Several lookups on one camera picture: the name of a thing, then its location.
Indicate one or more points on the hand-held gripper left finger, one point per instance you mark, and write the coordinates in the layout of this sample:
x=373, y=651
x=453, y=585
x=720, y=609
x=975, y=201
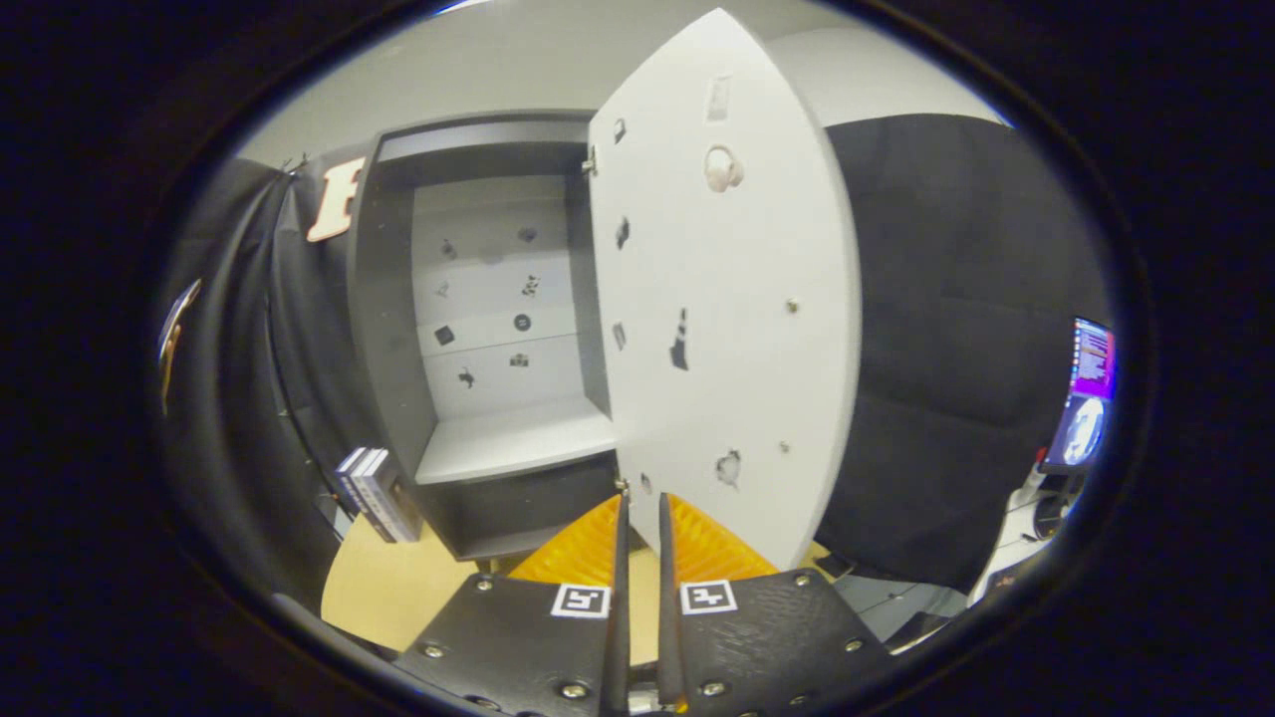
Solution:
x=518, y=637

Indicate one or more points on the computer monitor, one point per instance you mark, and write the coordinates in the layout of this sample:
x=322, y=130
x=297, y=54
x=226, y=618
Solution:
x=1088, y=398

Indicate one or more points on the pale cabinet door with stickers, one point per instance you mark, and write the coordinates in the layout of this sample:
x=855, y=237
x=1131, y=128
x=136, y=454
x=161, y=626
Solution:
x=737, y=378

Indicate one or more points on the black backdrop cloth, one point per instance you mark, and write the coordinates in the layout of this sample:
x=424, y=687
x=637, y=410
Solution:
x=946, y=299

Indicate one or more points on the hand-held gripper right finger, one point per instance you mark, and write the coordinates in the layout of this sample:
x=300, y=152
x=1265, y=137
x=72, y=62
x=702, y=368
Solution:
x=757, y=637

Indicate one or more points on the dark grey cabinet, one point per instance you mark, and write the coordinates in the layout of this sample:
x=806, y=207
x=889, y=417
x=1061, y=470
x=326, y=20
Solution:
x=383, y=329

